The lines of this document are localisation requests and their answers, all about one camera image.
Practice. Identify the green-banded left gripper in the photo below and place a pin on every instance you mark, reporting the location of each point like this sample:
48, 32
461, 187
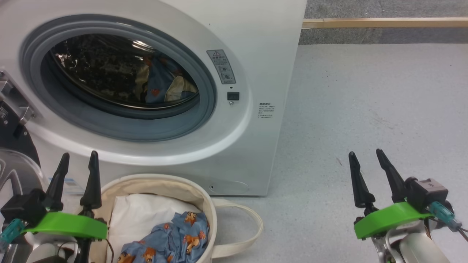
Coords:
69, 224

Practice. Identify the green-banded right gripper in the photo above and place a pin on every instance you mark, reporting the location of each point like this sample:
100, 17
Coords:
387, 217

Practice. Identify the round dark-rimmed glass washer door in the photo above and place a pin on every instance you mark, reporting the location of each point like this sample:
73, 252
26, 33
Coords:
14, 137

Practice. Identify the blue bear print garment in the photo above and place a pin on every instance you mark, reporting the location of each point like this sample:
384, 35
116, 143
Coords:
161, 82
172, 237

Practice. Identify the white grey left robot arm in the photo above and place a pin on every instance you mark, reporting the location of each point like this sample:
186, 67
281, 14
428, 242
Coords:
40, 248

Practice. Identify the cream canvas laundry basket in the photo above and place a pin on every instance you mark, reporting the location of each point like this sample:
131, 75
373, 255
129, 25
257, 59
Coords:
204, 219

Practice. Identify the white front-load washing machine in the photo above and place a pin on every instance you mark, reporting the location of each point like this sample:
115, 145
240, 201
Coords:
256, 54

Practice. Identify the blue white energy label sticker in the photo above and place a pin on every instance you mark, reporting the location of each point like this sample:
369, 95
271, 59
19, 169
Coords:
69, 185

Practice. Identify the white pillow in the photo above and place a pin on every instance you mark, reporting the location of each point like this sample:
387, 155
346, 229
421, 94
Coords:
142, 215

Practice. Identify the grey warning sticker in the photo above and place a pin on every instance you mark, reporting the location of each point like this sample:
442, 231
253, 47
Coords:
221, 66

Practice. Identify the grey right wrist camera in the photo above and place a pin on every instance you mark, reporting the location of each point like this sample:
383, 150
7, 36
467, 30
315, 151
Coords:
427, 191

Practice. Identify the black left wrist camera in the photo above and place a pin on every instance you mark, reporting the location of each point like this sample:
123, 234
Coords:
23, 206

